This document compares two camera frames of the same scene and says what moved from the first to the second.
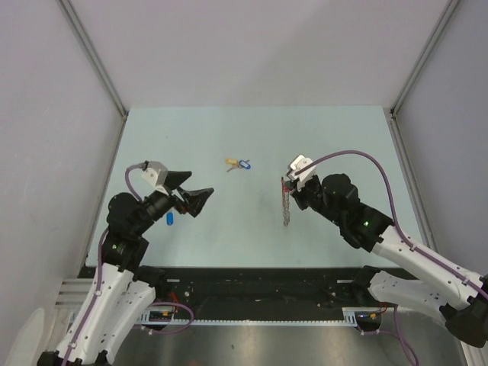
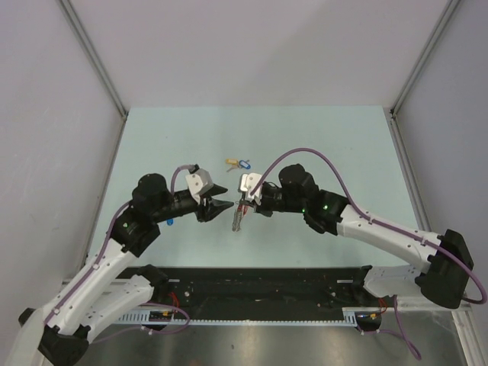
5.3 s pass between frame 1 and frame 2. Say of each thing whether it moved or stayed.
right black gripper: moved
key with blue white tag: stayed
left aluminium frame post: stayed
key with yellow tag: stayed
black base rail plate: stayed
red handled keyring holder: moved
